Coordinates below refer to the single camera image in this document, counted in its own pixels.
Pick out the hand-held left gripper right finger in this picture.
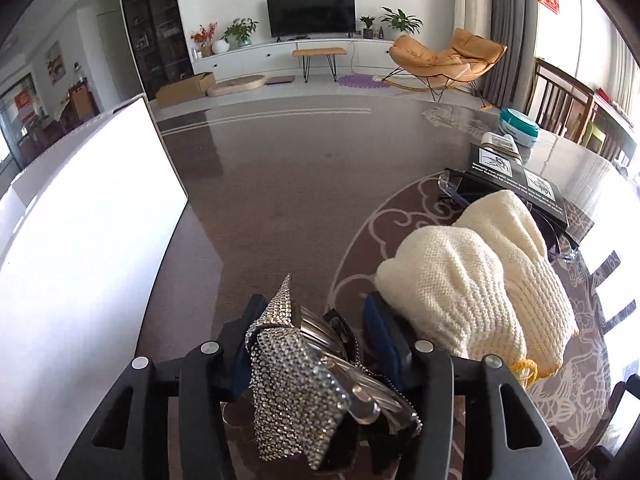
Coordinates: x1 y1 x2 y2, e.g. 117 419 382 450
362 290 576 480

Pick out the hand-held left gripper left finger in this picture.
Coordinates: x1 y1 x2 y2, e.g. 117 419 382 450
57 292 271 480

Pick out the rhinestone bow hair clip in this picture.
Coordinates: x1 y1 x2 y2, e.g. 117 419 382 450
244 274 423 476

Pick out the cream knit glove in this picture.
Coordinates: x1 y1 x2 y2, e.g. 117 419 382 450
375 225 528 361
455 190 581 391

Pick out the black cardboard box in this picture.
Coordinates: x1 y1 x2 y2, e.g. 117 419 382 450
452 142 596 241

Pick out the teal cream jar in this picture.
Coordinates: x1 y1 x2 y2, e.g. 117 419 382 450
498 107 542 148

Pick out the purple floor mat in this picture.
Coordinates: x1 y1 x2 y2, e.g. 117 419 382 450
336 74 393 90

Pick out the orange rocking chair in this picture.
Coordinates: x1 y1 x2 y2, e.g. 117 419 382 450
382 28 508 106

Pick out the beige pet bed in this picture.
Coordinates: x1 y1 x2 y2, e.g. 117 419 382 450
207 74 266 98

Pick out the brown cardboard box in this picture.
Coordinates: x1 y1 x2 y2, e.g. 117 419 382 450
155 72 217 108

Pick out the dark wooden chair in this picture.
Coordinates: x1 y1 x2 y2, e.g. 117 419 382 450
525 57 596 143

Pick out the wooden bench with metal legs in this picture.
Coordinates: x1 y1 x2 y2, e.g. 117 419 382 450
292 47 347 82

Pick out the wooden chair with green cushion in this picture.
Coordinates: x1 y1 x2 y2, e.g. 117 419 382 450
582 90 640 171

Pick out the white television cabinet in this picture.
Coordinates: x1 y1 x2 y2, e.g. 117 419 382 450
191 37 401 81

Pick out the wooden dining set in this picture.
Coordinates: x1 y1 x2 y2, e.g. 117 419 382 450
52 82 101 131

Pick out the large leafy potted plant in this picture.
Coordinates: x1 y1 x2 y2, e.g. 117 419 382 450
380 7 423 36

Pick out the black television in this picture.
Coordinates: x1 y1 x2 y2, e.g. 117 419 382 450
266 0 357 39

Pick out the red flower plant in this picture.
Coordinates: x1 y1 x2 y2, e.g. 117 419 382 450
190 23 219 58

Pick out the grey curtain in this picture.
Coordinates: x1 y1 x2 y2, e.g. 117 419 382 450
482 0 538 108

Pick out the red door poster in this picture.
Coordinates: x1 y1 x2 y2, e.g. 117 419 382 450
14 91 37 123

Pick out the cream covered air conditioner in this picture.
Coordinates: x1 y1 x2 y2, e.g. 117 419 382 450
452 0 493 46

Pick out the dark glass display cabinet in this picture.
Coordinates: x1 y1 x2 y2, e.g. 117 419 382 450
117 0 195 103

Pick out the framed wall painting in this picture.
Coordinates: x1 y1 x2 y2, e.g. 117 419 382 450
44 41 65 86

